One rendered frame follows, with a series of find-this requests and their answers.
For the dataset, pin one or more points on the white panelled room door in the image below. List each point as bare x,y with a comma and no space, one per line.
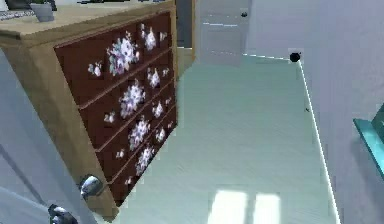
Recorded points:
220,33

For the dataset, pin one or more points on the wooden chest with flowered drawers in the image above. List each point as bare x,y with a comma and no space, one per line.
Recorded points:
100,83

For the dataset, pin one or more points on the black round door stopper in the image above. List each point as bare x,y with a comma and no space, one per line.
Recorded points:
295,57

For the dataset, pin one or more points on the silver round door knob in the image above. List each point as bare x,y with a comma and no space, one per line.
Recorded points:
60,215
90,186

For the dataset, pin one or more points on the grey keyboard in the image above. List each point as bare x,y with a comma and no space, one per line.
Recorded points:
15,14

